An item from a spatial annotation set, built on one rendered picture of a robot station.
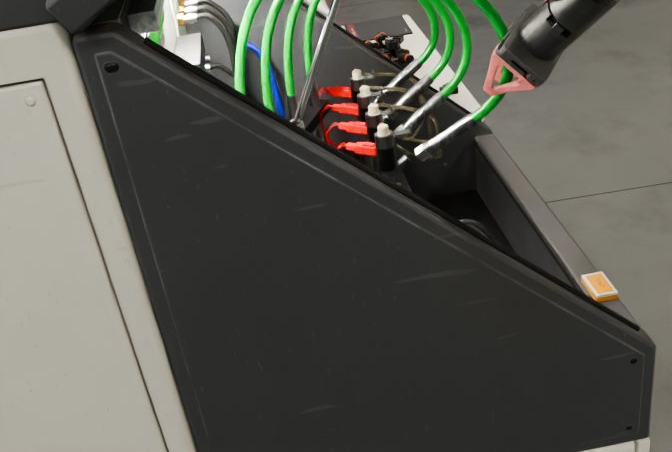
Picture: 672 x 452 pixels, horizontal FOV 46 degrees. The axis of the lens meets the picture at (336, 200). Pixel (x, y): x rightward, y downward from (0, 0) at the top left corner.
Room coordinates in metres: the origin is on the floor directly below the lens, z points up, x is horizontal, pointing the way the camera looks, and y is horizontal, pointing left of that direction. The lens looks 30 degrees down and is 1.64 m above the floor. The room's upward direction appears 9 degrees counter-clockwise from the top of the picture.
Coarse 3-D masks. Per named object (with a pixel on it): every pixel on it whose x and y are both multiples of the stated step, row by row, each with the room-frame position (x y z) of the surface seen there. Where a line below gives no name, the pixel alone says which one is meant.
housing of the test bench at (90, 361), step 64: (0, 0) 0.69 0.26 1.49; (0, 64) 0.69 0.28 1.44; (64, 64) 0.70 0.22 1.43; (0, 128) 0.69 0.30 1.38; (64, 128) 0.70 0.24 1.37; (0, 192) 0.69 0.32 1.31; (64, 192) 0.70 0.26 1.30; (0, 256) 0.69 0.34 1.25; (64, 256) 0.69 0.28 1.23; (128, 256) 0.70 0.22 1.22; (0, 320) 0.69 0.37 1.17; (64, 320) 0.69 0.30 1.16; (128, 320) 0.70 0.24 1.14; (0, 384) 0.69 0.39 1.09; (64, 384) 0.69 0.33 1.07; (128, 384) 0.69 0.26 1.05; (0, 448) 0.68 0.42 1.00; (64, 448) 0.69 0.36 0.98; (128, 448) 0.69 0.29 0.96; (192, 448) 0.70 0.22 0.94
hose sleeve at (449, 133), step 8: (464, 120) 0.95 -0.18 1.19; (472, 120) 0.94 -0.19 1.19; (448, 128) 0.96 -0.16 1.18; (456, 128) 0.95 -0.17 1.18; (464, 128) 0.95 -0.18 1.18; (440, 136) 0.96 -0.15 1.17; (448, 136) 0.95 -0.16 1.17; (456, 136) 0.95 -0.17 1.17; (424, 144) 0.97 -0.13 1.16; (432, 144) 0.96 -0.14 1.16; (440, 144) 0.96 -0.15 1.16; (432, 152) 0.96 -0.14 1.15
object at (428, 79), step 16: (432, 0) 1.23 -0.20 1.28; (288, 16) 1.22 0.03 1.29; (448, 16) 1.23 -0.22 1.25; (288, 32) 1.21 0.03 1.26; (448, 32) 1.23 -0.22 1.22; (288, 48) 1.21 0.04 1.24; (448, 48) 1.23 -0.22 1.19; (288, 64) 1.21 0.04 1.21; (288, 80) 1.21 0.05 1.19; (432, 80) 1.23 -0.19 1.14; (288, 96) 1.21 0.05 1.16; (416, 96) 1.22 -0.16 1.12
